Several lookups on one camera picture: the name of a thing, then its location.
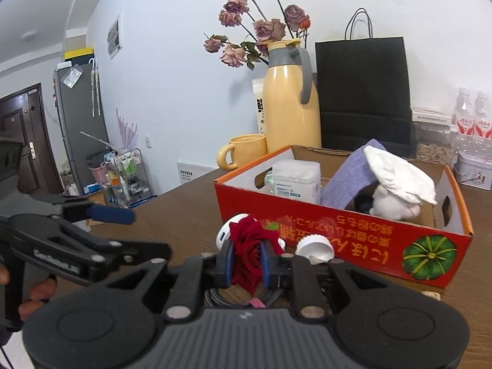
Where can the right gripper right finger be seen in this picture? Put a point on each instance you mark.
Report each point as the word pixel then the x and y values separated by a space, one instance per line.
pixel 343 316

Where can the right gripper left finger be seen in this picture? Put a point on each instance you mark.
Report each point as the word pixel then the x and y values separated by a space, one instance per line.
pixel 153 314

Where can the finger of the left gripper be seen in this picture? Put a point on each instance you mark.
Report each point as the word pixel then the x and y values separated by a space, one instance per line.
pixel 110 254
pixel 78 208

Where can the white round device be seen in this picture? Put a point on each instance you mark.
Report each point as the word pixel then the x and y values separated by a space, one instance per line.
pixel 224 232

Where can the red fabric rose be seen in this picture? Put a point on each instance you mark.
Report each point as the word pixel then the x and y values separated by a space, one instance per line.
pixel 246 237

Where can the white cloth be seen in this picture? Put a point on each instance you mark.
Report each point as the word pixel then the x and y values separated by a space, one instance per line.
pixel 400 177

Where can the purple cloth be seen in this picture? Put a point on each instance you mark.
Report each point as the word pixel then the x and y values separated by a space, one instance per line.
pixel 353 176

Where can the iridescent plastic bag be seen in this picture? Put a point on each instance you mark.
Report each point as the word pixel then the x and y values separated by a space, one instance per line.
pixel 269 181

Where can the left human hand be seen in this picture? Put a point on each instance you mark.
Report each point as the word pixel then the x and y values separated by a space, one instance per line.
pixel 39 294

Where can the red cardboard box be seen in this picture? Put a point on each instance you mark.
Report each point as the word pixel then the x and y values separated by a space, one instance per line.
pixel 427 249

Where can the white ribbed bottle cap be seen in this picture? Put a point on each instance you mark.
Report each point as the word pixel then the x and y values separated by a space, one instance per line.
pixel 316 248

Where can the dark brown door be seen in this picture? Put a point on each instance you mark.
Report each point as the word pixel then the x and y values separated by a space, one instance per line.
pixel 23 118

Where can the yellow white plush toy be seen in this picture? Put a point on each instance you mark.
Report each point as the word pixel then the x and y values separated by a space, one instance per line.
pixel 391 207

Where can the white small lid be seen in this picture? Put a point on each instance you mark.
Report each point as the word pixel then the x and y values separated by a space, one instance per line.
pixel 282 243

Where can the grey refrigerator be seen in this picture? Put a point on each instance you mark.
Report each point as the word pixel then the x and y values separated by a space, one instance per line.
pixel 81 120

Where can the clear cotton swab box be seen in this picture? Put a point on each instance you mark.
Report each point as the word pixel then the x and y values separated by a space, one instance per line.
pixel 297 180

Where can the yellow ceramic mug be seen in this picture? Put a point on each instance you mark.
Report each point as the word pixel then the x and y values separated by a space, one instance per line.
pixel 241 150

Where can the decorated tin box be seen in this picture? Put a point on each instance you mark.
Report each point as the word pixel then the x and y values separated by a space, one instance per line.
pixel 474 171

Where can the clear food container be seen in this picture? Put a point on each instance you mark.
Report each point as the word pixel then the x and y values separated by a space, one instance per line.
pixel 433 136

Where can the water bottle left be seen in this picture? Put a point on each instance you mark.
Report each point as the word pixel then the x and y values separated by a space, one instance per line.
pixel 463 120

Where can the water bottle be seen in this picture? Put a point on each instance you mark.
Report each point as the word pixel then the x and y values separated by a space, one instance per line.
pixel 482 123
pixel 463 120

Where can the yellow thermos jug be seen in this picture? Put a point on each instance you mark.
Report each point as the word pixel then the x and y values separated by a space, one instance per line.
pixel 290 98

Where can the water bottle middle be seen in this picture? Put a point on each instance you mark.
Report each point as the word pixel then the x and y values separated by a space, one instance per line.
pixel 482 123

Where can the black paper bag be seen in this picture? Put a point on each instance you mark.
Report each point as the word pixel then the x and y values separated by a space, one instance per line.
pixel 364 90

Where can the dried pink flower bouquet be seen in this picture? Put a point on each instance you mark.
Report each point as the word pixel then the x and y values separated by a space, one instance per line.
pixel 292 25

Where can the wire storage rack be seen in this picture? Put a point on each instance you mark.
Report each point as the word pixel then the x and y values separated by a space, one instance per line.
pixel 122 176

